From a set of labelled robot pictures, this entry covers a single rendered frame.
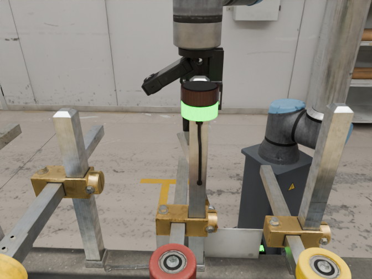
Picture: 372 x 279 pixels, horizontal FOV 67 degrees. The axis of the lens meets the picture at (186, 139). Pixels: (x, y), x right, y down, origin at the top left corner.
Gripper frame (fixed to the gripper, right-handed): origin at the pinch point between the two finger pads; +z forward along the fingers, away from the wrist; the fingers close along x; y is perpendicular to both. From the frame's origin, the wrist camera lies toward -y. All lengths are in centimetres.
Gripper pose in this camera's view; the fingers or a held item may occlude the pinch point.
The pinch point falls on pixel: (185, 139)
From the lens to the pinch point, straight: 63.2
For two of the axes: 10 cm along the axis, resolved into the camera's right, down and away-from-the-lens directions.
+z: 0.0, 8.8, 4.7
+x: 0.4, -4.7, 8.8
